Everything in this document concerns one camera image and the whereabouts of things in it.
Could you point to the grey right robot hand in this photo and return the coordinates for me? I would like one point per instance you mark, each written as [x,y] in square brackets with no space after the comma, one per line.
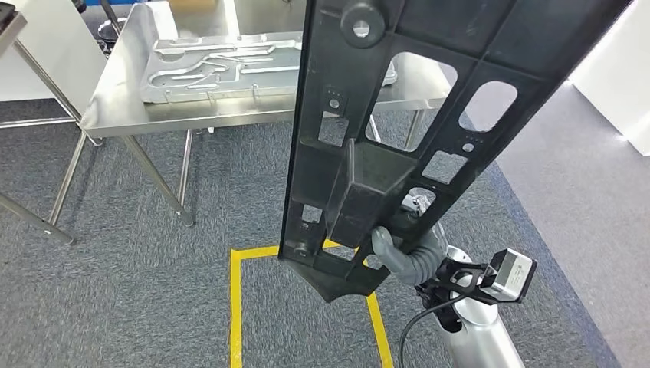
[416,266]

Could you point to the black plastic frame part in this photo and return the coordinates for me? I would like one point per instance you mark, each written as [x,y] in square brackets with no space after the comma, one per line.
[365,188]

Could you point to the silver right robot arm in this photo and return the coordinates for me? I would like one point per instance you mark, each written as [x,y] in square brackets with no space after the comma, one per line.
[477,335]

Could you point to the stainless steel workbench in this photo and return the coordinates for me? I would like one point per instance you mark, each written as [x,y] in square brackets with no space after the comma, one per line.
[122,112]

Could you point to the stamped sheet metal panel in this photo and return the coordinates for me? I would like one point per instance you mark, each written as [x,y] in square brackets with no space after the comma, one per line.
[228,71]

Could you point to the white plinth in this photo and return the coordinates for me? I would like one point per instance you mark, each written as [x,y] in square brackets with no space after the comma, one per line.
[61,51]
[619,76]

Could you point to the chrome stanchion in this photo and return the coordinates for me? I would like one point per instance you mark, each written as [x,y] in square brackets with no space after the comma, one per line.
[109,30]

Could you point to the steel side table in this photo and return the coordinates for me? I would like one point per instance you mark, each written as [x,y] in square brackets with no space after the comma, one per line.
[10,30]

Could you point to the pale wrist camera with bracket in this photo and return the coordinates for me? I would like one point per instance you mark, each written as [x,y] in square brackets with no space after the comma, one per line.
[515,277]

